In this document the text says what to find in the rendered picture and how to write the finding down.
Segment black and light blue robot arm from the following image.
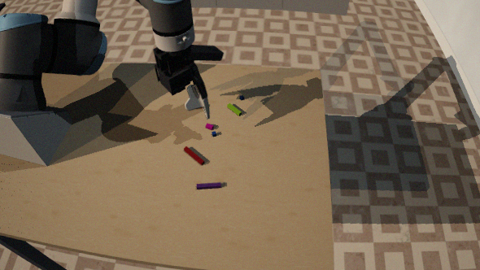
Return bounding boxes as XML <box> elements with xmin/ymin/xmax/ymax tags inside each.
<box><xmin>0</xmin><ymin>0</ymin><xmax>224</xmax><ymax>111</ymax></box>

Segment lime green rod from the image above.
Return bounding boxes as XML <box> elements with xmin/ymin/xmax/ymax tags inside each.
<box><xmin>227</xmin><ymin>103</ymin><xmax>242</xmax><ymax>116</ymax></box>

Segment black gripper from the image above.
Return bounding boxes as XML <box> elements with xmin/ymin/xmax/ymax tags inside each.
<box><xmin>153</xmin><ymin>45</ymin><xmax>210</xmax><ymax>119</ymax></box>

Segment dark red rod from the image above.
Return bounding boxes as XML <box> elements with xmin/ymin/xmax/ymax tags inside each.
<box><xmin>184</xmin><ymin>146</ymin><xmax>205</xmax><ymax>165</ymax></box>

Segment purple rod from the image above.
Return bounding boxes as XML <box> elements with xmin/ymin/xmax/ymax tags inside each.
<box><xmin>197</xmin><ymin>183</ymin><xmax>221</xmax><ymax>189</ymax></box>

